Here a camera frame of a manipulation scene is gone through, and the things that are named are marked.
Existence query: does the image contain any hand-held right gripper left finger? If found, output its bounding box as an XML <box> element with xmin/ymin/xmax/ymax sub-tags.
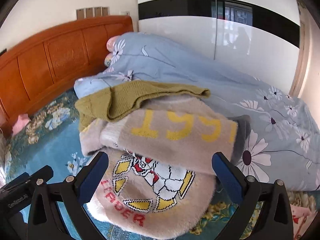
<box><xmin>26</xmin><ymin>152</ymin><xmax>118</xmax><ymax>240</ymax></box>

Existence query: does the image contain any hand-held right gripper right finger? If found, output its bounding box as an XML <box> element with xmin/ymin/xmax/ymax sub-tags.
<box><xmin>211</xmin><ymin>152</ymin><xmax>294</xmax><ymax>240</ymax></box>

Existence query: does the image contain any beige fuzzy cartoon print sweater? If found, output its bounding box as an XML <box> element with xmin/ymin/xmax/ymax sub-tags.
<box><xmin>79</xmin><ymin>97</ymin><xmax>238</xmax><ymax>234</ymax></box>

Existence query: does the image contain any olive green knit sweater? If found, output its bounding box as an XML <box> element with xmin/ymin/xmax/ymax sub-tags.
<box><xmin>75</xmin><ymin>80</ymin><xmax>211</xmax><ymax>132</ymax></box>

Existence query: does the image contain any teal floral plush blanket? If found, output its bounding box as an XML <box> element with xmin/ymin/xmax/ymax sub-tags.
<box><xmin>0</xmin><ymin>87</ymin><xmax>310</xmax><ymax>240</ymax></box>

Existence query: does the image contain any pink folded cloth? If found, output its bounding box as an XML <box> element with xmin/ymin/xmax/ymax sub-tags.
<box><xmin>12</xmin><ymin>114</ymin><xmax>31</xmax><ymax>135</ymax></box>

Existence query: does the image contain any pink printed cloth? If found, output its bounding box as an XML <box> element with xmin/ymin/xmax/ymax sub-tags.
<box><xmin>287</xmin><ymin>191</ymin><xmax>314</xmax><ymax>240</ymax></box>

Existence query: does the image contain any floral print pillow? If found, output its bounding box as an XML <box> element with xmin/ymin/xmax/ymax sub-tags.
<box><xmin>104</xmin><ymin>52</ymin><xmax>116</xmax><ymax>67</ymax></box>

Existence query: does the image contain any light blue daisy print duvet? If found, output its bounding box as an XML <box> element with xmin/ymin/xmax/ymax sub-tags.
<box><xmin>74</xmin><ymin>32</ymin><xmax>320</xmax><ymax>192</ymax></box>

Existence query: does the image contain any orange wooden headboard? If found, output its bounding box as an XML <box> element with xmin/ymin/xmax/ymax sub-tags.
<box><xmin>0</xmin><ymin>15</ymin><xmax>134</xmax><ymax>136</ymax></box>

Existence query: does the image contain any pink pillow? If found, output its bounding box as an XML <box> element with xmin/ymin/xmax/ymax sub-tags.
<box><xmin>107</xmin><ymin>36</ymin><xmax>118</xmax><ymax>53</ymax></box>

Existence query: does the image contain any white wardrobe with black band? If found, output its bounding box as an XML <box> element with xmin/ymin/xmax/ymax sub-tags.
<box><xmin>137</xmin><ymin>0</ymin><xmax>300</xmax><ymax>95</ymax></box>

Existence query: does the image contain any beige wooden door frame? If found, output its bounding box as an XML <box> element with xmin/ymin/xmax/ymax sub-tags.
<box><xmin>289</xmin><ymin>5</ymin><xmax>312</xmax><ymax>98</ymax></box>

